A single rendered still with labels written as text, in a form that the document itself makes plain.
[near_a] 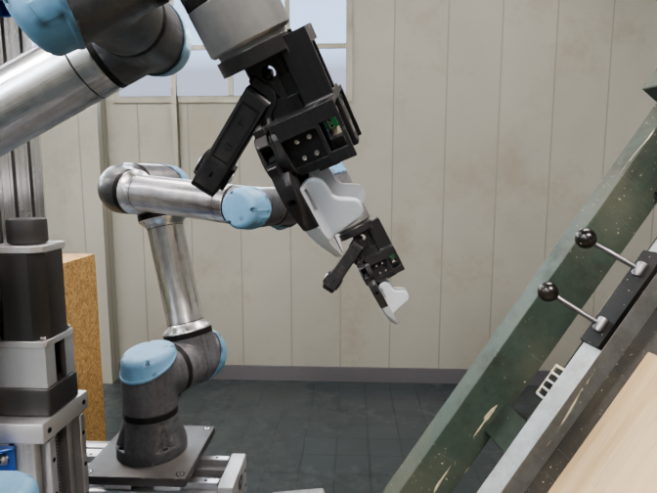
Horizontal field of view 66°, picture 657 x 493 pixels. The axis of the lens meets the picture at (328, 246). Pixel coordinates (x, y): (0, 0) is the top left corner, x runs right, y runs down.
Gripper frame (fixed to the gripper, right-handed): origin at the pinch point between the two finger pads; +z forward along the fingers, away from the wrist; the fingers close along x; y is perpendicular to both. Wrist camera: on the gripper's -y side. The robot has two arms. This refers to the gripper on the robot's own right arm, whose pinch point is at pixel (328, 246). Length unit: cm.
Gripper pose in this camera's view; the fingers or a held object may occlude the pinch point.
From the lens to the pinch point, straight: 51.5
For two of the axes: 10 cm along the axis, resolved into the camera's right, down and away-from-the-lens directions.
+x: 1.2, -4.6, 8.8
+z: 4.2, 8.3, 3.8
